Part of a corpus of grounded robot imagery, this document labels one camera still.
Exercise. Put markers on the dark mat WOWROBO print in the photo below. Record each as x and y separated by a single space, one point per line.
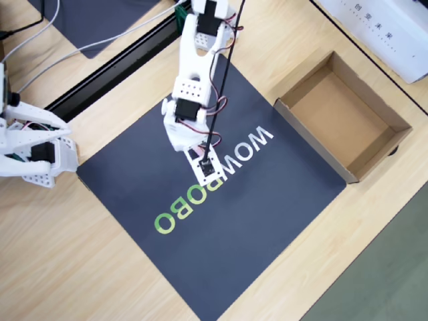
234 240

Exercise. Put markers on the plain dark mat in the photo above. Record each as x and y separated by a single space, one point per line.
97 23

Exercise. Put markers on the green clamp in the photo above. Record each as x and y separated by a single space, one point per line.
180 16

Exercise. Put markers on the open cardboard box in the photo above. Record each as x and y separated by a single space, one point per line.
341 117

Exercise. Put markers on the white box Chinese print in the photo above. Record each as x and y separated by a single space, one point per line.
384 30

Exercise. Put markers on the gripper camera board with lens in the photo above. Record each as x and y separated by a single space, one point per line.
4 87

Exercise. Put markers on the white gripper camera mount plate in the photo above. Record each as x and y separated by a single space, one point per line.
214 173

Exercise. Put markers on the white perforated base plate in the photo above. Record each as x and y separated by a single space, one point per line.
203 40
40 180

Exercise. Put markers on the black aluminium rail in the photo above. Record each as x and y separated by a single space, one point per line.
117 70

